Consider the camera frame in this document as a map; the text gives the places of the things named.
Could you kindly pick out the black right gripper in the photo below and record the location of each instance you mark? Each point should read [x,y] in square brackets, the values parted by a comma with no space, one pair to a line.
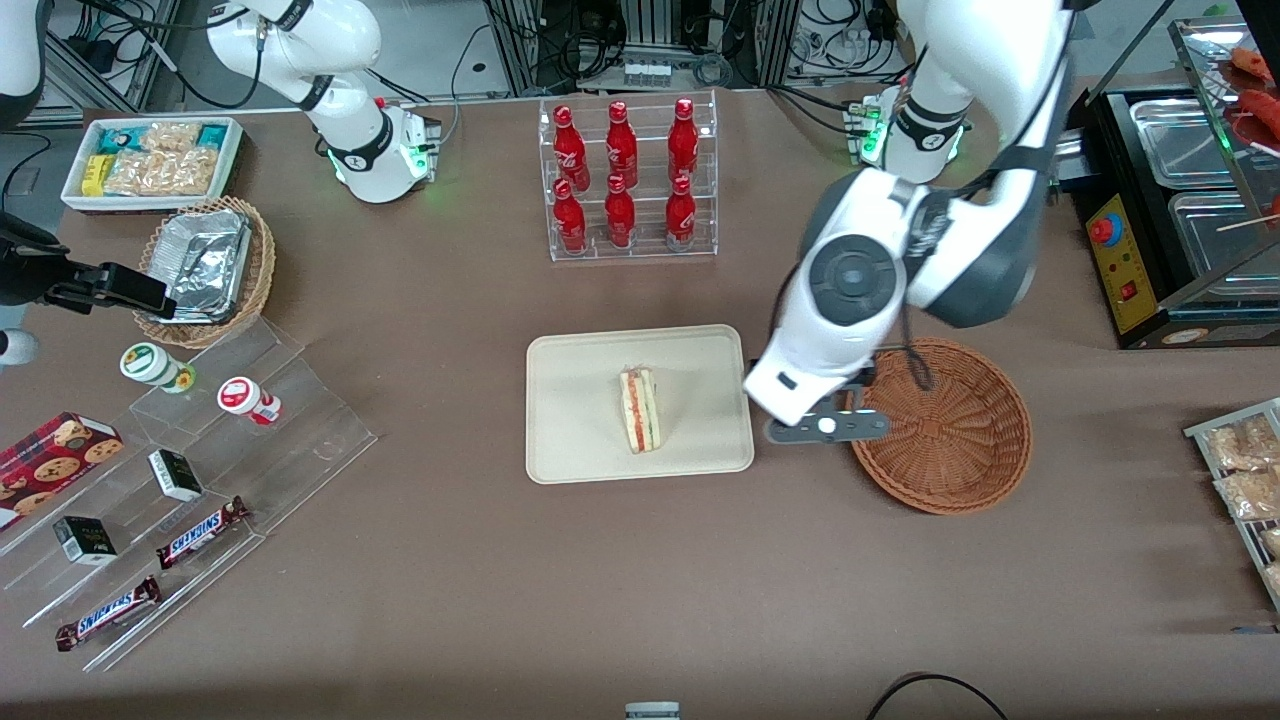
[28,268]

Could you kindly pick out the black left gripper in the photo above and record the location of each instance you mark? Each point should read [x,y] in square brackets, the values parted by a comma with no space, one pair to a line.
[865,377]

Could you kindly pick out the triangular sandwich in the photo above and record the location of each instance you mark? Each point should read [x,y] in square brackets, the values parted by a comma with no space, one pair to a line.
[640,410]

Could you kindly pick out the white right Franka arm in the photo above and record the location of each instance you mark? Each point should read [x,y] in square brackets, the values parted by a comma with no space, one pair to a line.
[340,40]

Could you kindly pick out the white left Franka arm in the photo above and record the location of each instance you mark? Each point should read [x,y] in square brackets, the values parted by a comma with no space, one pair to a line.
[850,275]

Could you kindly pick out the round brown wicker basket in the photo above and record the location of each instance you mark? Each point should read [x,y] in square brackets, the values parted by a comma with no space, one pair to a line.
[960,440]

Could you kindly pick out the light wicker basket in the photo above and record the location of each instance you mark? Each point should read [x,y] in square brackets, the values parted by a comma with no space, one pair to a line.
[262,265]

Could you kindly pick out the beige plastic tray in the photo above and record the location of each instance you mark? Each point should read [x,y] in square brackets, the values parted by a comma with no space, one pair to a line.
[580,420]

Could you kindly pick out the aluminium foil trays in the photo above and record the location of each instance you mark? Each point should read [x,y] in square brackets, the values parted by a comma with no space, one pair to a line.
[200,262]

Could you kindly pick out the green capped yogurt bottle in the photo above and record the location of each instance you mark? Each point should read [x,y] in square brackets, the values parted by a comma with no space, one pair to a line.
[150,365]

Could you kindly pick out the yellow snack packet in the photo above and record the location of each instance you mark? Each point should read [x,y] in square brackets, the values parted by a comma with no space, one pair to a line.
[94,175]

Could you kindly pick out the large clear cracker bag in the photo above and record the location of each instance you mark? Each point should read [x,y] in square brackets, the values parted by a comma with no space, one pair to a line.
[165,173]

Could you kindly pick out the teal snack packet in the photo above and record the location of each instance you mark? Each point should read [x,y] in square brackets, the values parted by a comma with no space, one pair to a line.
[212,136]
[120,140]

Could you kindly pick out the small clear cracker bag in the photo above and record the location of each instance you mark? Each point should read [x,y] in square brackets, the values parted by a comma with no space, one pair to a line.
[170,136]

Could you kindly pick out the white rectangular snack bin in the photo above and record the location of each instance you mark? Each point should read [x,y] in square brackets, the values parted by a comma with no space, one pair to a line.
[232,165]

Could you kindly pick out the red capped yogurt bottle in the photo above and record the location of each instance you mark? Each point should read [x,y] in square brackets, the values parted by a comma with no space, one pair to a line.
[243,398]

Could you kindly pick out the red cookie box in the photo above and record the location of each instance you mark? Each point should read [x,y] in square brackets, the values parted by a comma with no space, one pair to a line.
[50,465]

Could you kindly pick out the small black box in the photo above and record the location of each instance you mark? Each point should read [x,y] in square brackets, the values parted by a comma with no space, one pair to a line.
[176,475]
[85,540]

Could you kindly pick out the clear acrylic step display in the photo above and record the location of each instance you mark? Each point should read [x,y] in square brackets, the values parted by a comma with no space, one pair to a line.
[300,440]

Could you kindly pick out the red cola bottle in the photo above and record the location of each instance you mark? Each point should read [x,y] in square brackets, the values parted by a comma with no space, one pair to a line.
[619,215]
[570,220]
[569,145]
[680,215]
[621,145]
[683,140]

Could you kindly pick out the clear acrylic bottle rack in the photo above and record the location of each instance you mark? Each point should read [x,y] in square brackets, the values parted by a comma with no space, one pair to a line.
[645,245]

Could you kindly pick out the Snickers bar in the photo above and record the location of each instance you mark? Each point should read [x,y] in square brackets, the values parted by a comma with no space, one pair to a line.
[108,612]
[200,533]

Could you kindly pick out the red emergency stop button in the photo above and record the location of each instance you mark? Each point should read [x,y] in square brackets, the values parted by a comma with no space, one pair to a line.
[1104,231]

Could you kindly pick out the black hot food case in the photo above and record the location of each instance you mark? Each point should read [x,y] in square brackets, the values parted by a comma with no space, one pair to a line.
[1150,250]

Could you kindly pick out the white power strip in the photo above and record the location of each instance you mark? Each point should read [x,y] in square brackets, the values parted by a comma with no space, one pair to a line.
[647,74]

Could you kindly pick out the steel food pan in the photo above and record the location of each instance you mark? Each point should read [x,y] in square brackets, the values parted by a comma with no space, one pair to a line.
[1185,140]
[1215,235]

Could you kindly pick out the clear bag of snacks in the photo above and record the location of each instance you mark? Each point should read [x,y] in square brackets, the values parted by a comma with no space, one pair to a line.
[1252,495]
[1272,542]
[1245,445]
[1273,580]

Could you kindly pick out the small grey device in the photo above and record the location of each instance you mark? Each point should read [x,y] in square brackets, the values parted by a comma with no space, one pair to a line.
[652,711]

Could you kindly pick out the red sausage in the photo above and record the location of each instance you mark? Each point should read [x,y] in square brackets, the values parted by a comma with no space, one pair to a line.
[1262,105]
[1255,63]

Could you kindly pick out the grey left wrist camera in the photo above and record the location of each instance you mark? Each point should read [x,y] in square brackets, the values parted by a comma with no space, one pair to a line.
[828,426]

